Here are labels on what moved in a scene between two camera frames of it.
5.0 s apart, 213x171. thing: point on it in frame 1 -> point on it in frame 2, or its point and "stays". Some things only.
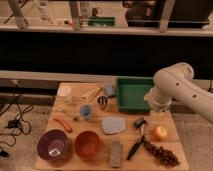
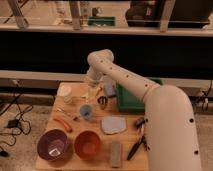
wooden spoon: [92, 93] stays
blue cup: [86, 111] stays
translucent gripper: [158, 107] -> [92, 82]
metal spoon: [60, 110] stays
